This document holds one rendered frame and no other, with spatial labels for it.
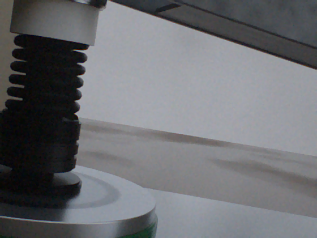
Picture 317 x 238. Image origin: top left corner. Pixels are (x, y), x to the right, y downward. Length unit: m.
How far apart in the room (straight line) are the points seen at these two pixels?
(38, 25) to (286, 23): 0.19
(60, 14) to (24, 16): 0.03
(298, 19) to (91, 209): 0.21
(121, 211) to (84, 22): 0.15
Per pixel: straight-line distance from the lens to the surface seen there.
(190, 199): 0.65
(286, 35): 0.44
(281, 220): 0.64
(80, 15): 0.43
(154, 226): 0.45
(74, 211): 0.40
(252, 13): 0.43
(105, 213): 0.41
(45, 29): 0.43
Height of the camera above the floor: 0.94
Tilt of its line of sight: 4 degrees down
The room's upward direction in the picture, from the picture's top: 9 degrees clockwise
